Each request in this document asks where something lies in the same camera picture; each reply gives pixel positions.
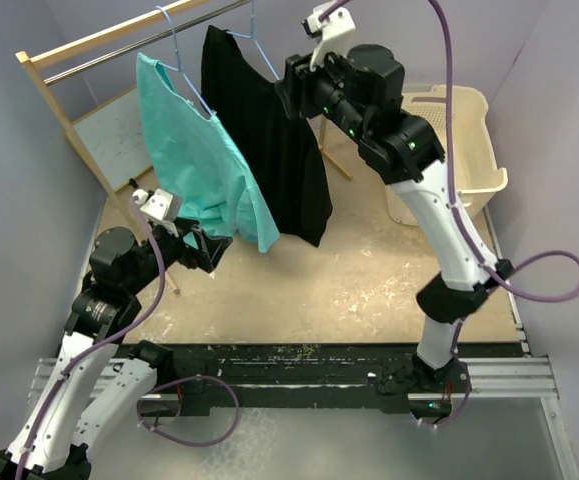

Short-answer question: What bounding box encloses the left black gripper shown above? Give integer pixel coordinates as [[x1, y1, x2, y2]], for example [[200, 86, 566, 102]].
[[125, 215, 231, 293]]

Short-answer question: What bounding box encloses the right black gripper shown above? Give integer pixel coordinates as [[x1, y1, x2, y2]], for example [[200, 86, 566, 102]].
[[278, 38, 371, 144]]

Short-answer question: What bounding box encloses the black t shirt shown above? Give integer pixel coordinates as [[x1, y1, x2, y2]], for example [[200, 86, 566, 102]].
[[201, 25, 333, 247]]

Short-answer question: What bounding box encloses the blue wire hanger of black shirt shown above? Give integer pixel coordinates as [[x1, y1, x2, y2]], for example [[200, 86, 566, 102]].
[[227, 0, 280, 81]]

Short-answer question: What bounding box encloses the teal t shirt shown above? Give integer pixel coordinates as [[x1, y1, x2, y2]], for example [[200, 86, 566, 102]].
[[136, 53, 280, 253]]

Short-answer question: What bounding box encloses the blue wire hanger of teal shirt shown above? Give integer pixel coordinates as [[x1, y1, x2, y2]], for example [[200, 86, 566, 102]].
[[155, 5, 215, 118]]

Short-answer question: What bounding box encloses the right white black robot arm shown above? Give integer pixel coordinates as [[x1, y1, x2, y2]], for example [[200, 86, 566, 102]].
[[275, 44, 512, 391]]

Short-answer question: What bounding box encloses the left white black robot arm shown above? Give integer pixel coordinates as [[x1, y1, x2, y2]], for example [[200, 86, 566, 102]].
[[0, 219, 232, 479]]

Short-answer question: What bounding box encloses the cream plastic laundry basket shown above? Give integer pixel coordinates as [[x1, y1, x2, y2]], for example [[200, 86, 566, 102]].
[[402, 85, 508, 218]]

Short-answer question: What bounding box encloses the wooden clothes rack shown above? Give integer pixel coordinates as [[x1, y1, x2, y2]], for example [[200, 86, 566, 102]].
[[15, 0, 355, 296]]

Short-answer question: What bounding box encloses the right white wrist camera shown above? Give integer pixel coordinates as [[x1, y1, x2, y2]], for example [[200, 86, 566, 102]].
[[303, 1, 356, 72]]

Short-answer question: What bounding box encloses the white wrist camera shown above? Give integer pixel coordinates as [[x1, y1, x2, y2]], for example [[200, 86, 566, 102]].
[[303, 1, 356, 72], [131, 188, 182, 222]]

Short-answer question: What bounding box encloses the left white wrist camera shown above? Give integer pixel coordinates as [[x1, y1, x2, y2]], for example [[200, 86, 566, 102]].
[[131, 188, 182, 222]]

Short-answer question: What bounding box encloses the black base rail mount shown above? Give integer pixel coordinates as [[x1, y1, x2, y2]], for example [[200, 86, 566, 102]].
[[113, 342, 473, 419]]

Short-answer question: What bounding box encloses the small whiteboard wooden frame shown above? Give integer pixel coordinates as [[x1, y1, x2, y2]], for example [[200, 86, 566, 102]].
[[73, 86, 152, 192]]

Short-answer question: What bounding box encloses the aluminium frame rail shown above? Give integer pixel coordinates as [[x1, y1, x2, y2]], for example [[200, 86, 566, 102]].
[[27, 204, 560, 401]]

